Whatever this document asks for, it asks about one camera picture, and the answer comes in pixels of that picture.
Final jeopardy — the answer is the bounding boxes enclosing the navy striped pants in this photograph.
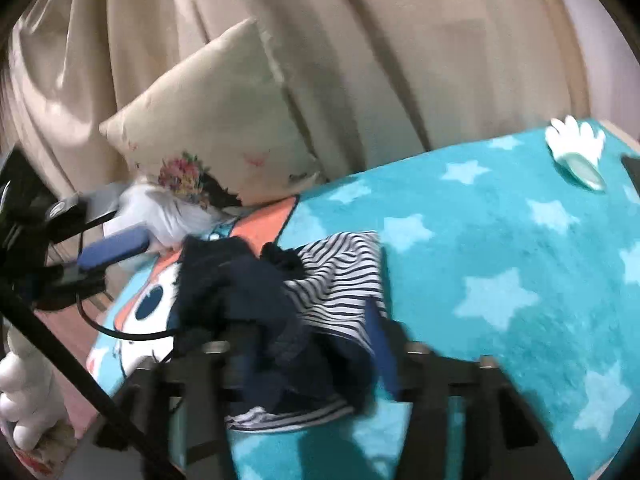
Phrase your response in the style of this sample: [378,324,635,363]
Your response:
[169,231,386,432]

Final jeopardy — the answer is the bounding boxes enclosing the grey plush pillow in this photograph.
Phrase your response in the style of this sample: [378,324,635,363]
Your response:
[103,183,229,252]

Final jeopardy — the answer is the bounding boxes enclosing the beige floral cushion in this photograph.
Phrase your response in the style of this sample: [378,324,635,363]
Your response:
[100,18,323,209]

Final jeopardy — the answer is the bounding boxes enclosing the teal cartoon blanket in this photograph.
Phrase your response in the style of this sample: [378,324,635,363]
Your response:
[84,119,640,480]

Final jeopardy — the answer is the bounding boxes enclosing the white green plush toy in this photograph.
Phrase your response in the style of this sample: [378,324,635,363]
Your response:
[544,115,606,192]

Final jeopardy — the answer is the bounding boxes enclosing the black smartphone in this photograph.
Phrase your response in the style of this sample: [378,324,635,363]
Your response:
[620,155,640,195]

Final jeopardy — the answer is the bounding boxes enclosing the beige curtain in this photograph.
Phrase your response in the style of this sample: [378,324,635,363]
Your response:
[1,0,590,195]

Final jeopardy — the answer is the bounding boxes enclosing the black cable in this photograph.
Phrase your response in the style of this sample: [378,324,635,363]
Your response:
[74,294,184,344]

